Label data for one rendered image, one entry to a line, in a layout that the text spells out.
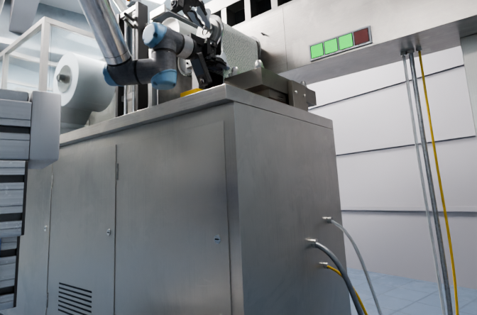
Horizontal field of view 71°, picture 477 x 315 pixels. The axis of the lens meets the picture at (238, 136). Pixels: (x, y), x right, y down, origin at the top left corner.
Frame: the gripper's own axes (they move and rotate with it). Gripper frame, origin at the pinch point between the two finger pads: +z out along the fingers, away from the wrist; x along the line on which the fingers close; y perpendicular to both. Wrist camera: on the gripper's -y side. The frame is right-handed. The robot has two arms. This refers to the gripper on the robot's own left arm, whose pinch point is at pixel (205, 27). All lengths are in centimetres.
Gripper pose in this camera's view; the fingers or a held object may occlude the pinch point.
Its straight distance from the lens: 133.7
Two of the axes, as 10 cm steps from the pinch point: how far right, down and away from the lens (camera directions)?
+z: 5.1, 7.1, 4.9
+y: 3.6, -6.9, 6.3
